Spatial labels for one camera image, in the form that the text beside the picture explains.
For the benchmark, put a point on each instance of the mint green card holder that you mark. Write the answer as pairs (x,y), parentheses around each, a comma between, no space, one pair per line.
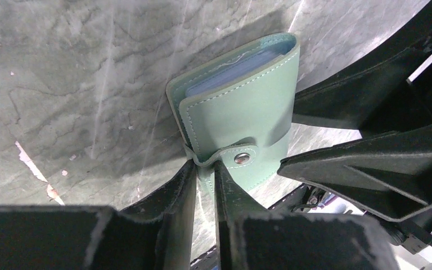
(237,108)

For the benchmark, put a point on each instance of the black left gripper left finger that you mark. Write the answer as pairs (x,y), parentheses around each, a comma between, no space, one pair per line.
(154,233)

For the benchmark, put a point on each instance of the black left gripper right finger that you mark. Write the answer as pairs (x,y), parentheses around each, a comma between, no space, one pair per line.
(249,236)

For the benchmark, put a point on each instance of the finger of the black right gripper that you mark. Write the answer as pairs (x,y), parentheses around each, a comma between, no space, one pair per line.
(346,99)

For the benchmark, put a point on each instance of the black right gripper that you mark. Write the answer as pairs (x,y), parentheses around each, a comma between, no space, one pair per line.
(387,173)

